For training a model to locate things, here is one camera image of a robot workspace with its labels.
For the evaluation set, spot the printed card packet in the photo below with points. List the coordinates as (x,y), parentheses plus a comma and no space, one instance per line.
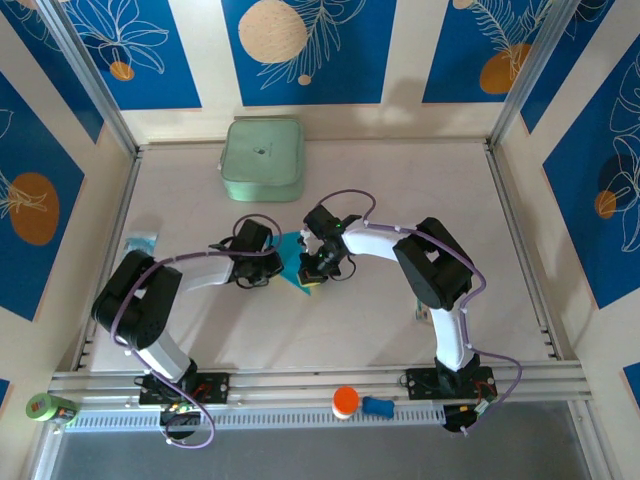
(421,314)

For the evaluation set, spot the green tape roll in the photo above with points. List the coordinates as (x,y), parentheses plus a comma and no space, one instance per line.
(41,407)

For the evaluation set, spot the aluminium side rail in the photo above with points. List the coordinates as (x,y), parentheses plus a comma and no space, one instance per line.
(500,175)
(125,200)

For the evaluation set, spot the pale green zip case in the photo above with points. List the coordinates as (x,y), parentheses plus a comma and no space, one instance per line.
(262,160)

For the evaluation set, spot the white jar orange lid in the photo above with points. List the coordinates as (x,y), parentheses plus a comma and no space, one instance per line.
(345,402)

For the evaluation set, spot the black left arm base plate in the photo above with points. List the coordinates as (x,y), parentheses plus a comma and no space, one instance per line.
(215,389)

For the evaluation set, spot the long aluminium table rail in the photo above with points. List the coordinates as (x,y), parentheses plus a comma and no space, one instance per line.
(310,382)

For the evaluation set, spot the blue bone-shaped object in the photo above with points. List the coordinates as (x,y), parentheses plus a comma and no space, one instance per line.
(378,406)

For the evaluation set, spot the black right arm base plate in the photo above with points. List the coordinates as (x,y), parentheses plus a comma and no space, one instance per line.
(420,384)

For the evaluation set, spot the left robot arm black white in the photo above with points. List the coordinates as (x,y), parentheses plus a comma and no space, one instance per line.
(135,300)

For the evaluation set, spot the clear plastic packet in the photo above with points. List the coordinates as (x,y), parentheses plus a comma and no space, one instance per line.
(142,241)

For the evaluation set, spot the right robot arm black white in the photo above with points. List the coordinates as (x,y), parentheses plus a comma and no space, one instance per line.
(430,270)

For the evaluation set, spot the turquoise square paper sheet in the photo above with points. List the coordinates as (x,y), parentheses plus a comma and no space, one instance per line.
(290,260)

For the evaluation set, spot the aluminium frame post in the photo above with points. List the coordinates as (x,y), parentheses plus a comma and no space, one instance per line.
(533,75)
(90,75)

